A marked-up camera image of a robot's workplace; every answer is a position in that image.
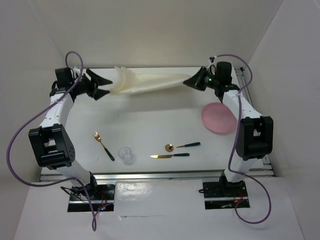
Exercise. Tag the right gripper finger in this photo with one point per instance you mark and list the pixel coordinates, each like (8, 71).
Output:
(195, 82)
(202, 73)

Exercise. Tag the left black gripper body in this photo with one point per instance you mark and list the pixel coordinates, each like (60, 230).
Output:
(86, 86)

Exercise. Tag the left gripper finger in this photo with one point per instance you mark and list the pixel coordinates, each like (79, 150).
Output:
(99, 93)
(100, 81)

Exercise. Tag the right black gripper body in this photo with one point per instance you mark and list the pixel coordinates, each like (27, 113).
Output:
(212, 81)

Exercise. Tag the cream cloth placemat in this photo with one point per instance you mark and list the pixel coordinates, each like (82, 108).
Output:
(129, 82)

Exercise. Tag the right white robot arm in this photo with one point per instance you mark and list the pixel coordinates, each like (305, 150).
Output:
(254, 133)

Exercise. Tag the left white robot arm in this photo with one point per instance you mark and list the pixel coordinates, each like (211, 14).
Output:
(50, 142)

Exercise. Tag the pink plate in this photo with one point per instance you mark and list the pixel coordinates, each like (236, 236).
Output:
(217, 118)

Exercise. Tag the clear plastic cup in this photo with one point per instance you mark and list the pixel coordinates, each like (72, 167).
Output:
(126, 155)

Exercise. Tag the gold fork green handle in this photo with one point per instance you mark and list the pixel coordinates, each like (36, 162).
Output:
(99, 139)

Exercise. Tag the gold spoon green handle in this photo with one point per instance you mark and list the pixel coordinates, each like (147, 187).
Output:
(170, 148)

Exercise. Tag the gold knife green handle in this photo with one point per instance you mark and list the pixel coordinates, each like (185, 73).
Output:
(168, 156)

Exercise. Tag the front aluminium rail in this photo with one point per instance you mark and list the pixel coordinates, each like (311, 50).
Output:
(159, 175)

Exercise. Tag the aluminium rail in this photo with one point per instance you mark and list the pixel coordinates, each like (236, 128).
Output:
(159, 175)
(255, 99)

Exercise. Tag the right aluminium rail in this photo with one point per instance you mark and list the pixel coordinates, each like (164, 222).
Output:
(255, 99)

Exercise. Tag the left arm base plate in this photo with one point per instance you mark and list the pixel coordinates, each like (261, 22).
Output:
(102, 199)

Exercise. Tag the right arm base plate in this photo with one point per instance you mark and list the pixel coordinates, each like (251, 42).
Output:
(217, 198)

